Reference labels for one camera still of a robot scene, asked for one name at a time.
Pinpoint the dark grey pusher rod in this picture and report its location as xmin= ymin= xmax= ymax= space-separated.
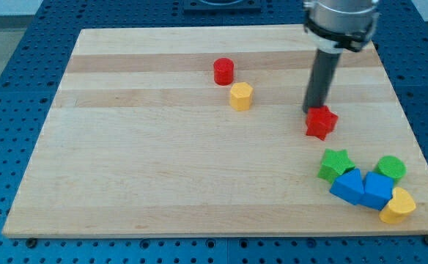
xmin=302 ymin=49 xmax=341 ymax=113

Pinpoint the red star block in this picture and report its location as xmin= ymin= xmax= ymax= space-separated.
xmin=306 ymin=106 xmax=339 ymax=141

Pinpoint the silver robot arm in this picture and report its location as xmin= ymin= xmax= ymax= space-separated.
xmin=302 ymin=0 xmax=380 ymax=113

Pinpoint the green star block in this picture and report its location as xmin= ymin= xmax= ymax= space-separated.
xmin=317 ymin=149 xmax=355 ymax=183

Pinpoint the yellow hexagon block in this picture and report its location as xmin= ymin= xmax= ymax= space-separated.
xmin=229 ymin=82 xmax=254 ymax=111

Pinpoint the red cylinder block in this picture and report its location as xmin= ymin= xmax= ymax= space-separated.
xmin=213 ymin=57 xmax=235 ymax=86

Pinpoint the green cylinder block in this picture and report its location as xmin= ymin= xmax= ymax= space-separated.
xmin=373 ymin=155 xmax=407 ymax=184

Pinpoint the blue triangle block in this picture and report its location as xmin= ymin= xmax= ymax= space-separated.
xmin=330 ymin=169 xmax=364 ymax=205

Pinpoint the blue cube block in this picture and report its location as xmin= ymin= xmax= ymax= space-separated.
xmin=358 ymin=172 xmax=394 ymax=210

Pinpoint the wooden board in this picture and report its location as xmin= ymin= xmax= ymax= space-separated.
xmin=2 ymin=25 xmax=428 ymax=238

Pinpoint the yellow heart block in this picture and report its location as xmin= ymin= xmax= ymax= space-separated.
xmin=379 ymin=187 xmax=417 ymax=224

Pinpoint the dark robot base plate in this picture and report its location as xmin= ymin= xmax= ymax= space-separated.
xmin=182 ymin=0 xmax=262 ymax=13

